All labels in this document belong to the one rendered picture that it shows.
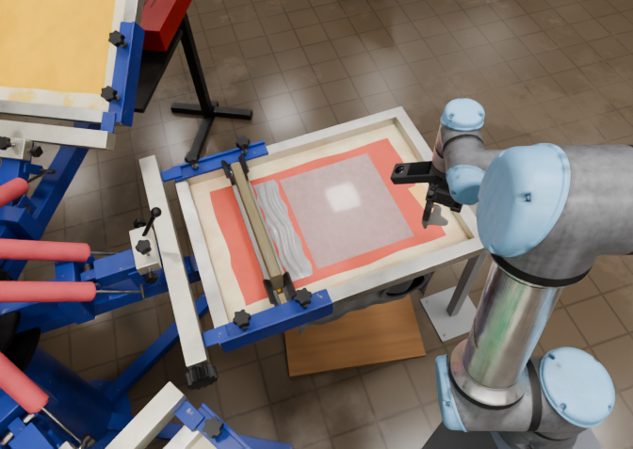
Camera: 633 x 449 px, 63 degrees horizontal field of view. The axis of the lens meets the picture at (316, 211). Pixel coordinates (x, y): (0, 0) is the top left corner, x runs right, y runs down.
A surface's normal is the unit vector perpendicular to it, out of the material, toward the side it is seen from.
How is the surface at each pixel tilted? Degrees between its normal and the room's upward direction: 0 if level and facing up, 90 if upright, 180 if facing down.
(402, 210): 0
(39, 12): 32
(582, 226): 63
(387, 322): 0
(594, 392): 7
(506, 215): 83
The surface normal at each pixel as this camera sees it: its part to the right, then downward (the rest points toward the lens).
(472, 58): -0.03, -0.57
